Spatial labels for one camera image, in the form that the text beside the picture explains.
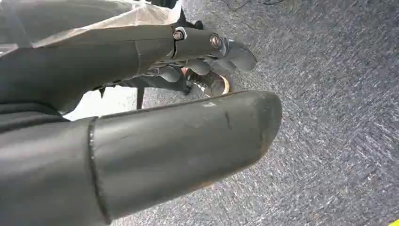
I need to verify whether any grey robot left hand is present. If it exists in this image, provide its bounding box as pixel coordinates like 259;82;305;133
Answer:
0;24;283;226

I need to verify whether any black table leg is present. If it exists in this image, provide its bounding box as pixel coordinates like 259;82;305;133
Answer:
136;86;146;111

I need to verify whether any person's brown shoe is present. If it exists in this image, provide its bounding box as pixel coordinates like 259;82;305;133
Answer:
186;68;234;98

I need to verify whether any pale plastic sheet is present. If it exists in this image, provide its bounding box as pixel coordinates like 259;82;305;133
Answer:
0;0;184;57

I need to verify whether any ribbed grey left arm sleeve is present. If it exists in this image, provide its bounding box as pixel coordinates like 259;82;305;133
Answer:
0;101;68;133

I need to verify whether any thin black cable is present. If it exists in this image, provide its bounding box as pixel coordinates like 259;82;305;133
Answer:
219;0;252;12

